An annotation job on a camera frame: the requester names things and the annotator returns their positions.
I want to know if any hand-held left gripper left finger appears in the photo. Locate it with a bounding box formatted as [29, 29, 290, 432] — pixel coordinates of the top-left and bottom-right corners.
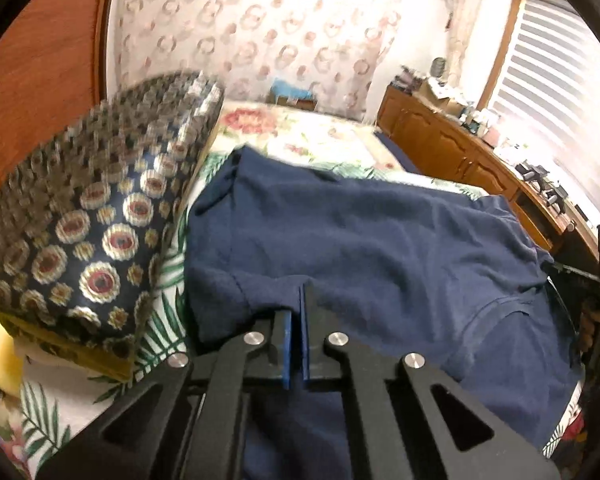
[40, 310, 293, 480]

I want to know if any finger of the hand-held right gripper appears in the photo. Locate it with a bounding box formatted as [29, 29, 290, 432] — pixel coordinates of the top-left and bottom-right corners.
[540, 259, 600, 292]

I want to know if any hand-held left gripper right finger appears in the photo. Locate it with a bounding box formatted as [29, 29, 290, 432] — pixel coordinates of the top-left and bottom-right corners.
[300, 282, 561, 480]

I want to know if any navy printed t-shirt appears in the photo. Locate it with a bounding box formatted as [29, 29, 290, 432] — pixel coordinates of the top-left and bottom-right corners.
[184, 145, 588, 480]

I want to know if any striped window blind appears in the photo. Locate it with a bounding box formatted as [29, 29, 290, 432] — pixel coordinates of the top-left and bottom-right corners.
[490, 0, 600, 226]

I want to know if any wooden sideboard cabinet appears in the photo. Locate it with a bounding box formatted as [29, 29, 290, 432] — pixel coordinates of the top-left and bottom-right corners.
[376, 84, 600, 262]

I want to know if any navy bed sheet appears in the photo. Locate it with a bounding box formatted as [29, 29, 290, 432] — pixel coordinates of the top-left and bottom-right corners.
[374, 131, 433, 177]

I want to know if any floral blanket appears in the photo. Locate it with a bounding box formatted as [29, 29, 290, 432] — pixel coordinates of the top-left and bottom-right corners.
[214, 100, 407, 172]

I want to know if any open cardboard box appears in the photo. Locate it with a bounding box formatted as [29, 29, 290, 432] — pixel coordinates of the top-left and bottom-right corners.
[416, 79, 464, 114]

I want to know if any dark circle patterned pillow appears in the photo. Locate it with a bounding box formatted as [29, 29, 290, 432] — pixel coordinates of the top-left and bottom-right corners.
[0, 69, 227, 382]

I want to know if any small brown cardboard box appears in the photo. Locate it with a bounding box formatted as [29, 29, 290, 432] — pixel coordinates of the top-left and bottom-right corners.
[270, 94, 319, 112]

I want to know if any beige tied window curtain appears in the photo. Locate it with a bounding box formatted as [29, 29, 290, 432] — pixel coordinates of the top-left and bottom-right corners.
[446, 0, 470, 86]

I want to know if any floral bed sheet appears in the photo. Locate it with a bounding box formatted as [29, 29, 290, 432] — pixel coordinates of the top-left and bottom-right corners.
[0, 395, 37, 480]

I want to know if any circle patterned sheer curtain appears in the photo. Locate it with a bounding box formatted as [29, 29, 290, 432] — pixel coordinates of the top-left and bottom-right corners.
[102, 0, 417, 122]

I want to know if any black handle gadget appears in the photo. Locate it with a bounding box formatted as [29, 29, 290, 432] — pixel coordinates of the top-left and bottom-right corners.
[514, 159, 547, 187]
[541, 179, 572, 212]

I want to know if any wooden window frame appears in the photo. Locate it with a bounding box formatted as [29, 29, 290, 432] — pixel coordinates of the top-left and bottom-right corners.
[489, 0, 527, 107]

